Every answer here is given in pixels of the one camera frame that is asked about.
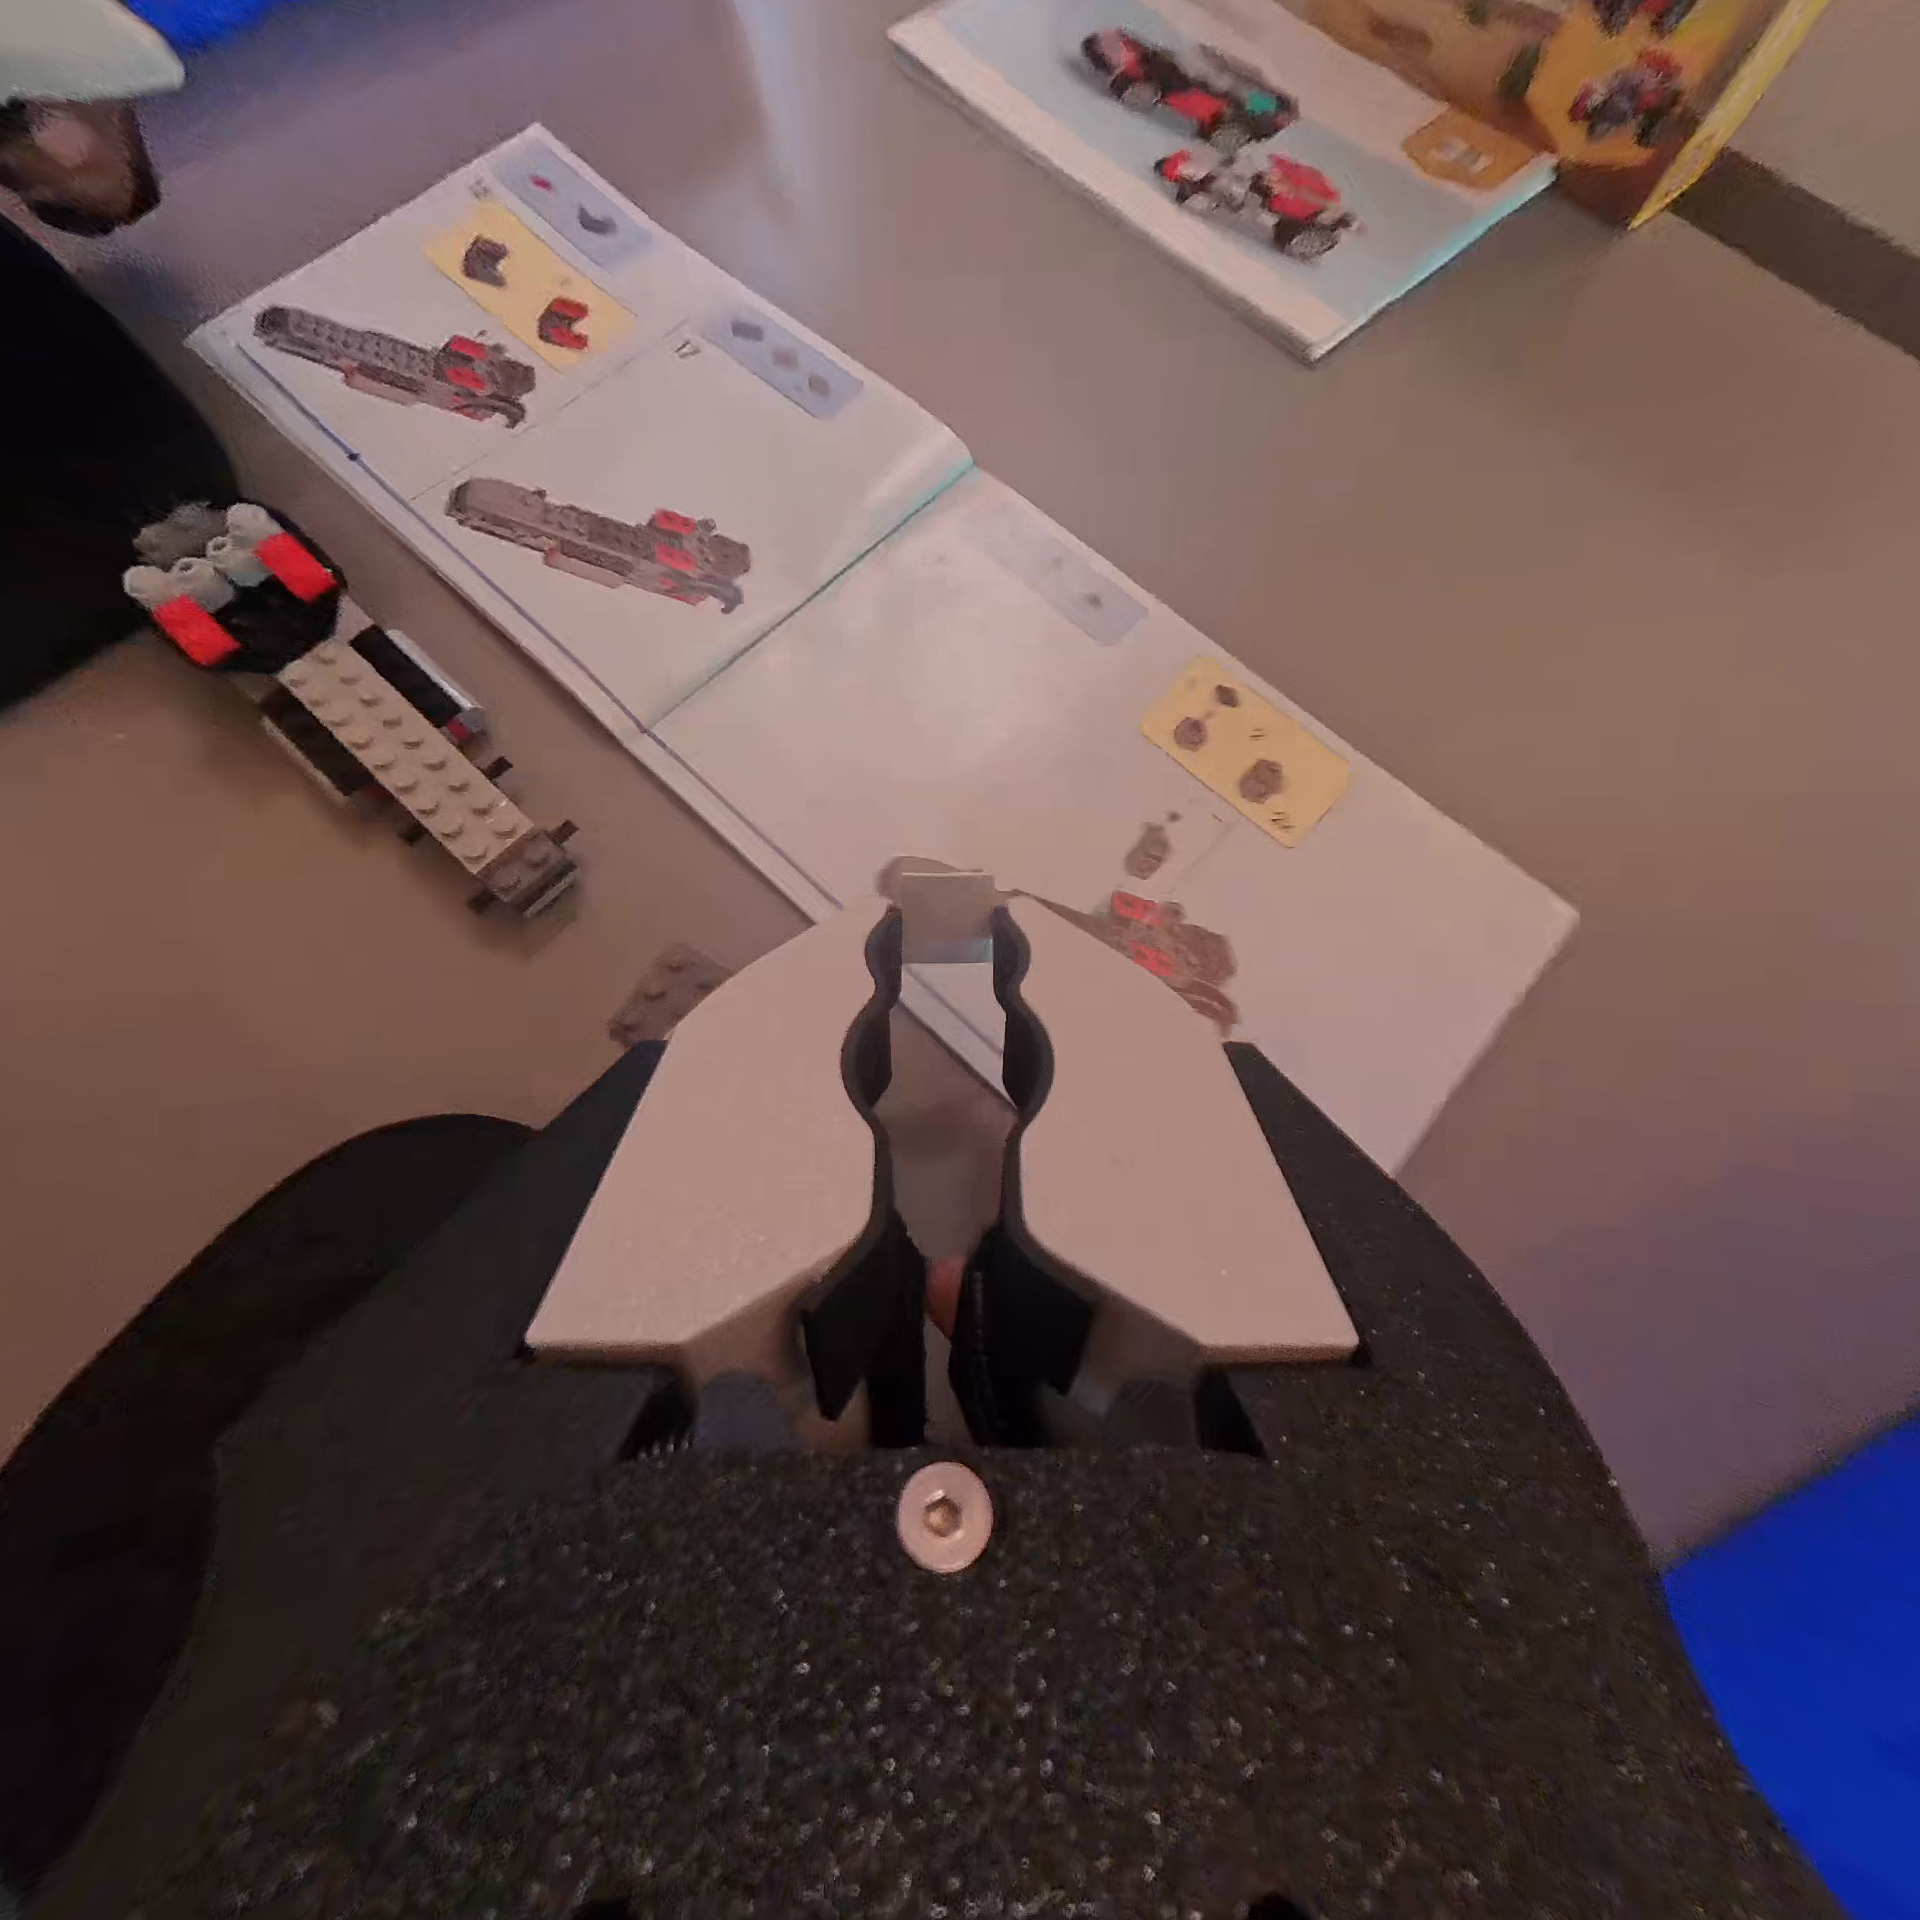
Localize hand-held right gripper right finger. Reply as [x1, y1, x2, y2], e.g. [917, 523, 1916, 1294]
[948, 900, 1365, 1444]

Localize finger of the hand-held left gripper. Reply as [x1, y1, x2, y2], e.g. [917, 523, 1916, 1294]
[0, 0, 189, 114]

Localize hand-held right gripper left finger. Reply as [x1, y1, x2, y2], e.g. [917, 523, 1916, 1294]
[525, 900, 928, 1425]

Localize dark grey brick plate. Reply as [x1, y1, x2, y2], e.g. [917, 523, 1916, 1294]
[608, 945, 737, 1048]

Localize small light grey brick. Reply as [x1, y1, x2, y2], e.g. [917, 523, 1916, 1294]
[877, 857, 1004, 965]

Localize grey black toy brick model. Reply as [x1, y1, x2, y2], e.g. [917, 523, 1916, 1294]
[124, 498, 585, 921]

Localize brick instruction booklet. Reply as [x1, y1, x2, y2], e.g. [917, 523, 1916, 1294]
[184, 124, 1580, 1179]

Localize black cushion pad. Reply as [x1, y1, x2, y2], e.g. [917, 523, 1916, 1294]
[0, 224, 242, 714]
[0, 1114, 541, 1892]

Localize closed light blue instruction booklet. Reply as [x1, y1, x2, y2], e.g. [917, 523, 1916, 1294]
[886, 0, 1562, 366]

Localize yellow toy brick set box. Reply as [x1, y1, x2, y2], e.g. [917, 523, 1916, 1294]
[1289, 0, 1840, 230]

